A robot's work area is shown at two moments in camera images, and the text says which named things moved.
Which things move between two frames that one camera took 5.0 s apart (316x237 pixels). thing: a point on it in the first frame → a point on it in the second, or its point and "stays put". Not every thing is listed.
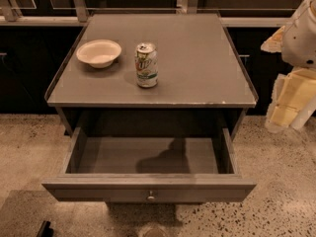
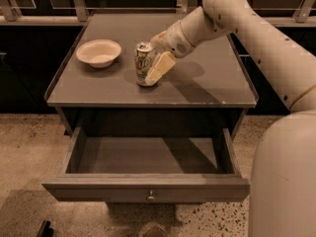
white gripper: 298,42 → 174,39
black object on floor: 45,230 stays put
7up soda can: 146,59 stays put
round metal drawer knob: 150,197 stays put
